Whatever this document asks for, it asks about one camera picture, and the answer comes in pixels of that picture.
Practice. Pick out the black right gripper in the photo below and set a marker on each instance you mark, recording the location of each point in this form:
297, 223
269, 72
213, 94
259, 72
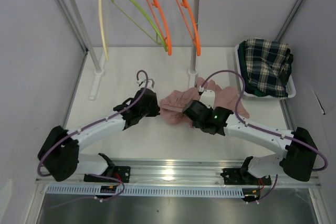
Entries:
210, 108

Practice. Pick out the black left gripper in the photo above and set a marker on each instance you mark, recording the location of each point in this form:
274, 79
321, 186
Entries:
155, 112

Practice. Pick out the pink pleated skirt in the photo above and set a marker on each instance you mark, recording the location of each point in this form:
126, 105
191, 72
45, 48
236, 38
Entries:
171, 107

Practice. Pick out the plaid green white skirt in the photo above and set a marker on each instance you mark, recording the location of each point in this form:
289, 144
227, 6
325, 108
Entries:
265, 66

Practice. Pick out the orange plastic hanger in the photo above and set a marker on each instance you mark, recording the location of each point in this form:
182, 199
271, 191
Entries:
159, 17
190, 23

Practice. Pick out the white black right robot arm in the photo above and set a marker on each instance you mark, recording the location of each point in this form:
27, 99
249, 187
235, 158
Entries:
294, 152

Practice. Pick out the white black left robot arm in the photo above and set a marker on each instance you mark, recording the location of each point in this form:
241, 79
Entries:
61, 154

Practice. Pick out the orange plastic hanger on rack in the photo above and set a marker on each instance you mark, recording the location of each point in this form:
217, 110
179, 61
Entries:
159, 17

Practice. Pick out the cream plastic hanger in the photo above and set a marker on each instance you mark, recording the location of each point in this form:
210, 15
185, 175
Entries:
103, 11

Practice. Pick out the white perforated laundry basket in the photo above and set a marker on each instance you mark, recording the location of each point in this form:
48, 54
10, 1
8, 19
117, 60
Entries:
290, 87

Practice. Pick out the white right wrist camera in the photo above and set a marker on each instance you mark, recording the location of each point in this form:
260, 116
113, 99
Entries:
207, 97

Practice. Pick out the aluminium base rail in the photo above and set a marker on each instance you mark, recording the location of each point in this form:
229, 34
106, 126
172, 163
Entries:
177, 173

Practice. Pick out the white slotted cable duct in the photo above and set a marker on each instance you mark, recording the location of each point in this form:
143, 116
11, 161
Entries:
157, 191

